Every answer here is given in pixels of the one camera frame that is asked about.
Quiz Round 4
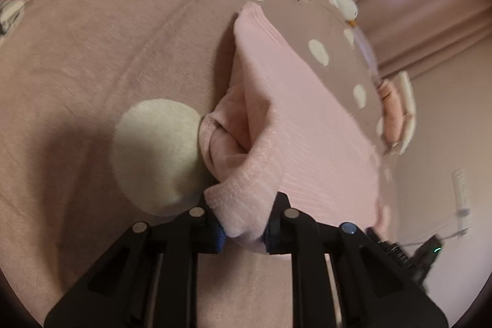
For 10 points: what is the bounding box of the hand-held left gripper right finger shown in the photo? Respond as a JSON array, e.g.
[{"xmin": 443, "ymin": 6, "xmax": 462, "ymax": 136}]
[{"xmin": 263, "ymin": 192, "xmax": 450, "ymax": 328}]

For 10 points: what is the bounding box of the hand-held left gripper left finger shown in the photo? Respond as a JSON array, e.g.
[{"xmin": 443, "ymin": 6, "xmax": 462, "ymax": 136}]
[{"xmin": 43, "ymin": 193, "xmax": 225, "ymax": 328}]

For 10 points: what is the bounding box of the pink ribbed garment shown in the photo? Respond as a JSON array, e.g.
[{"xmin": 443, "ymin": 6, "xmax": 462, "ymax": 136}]
[{"xmin": 198, "ymin": 2, "xmax": 393, "ymax": 255}]

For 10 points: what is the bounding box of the peach flower cushion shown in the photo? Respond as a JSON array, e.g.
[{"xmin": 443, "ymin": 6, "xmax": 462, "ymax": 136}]
[{"xmin": 377, "ymin": 71, "xmax": 418, "ymax": 156}]

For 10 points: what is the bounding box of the mauve white-spotted blanket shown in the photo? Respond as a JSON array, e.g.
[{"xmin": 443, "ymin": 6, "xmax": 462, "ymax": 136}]
[{"xmin": 0, "ymin": 0, "xmax": 396, "ymax": 328}]

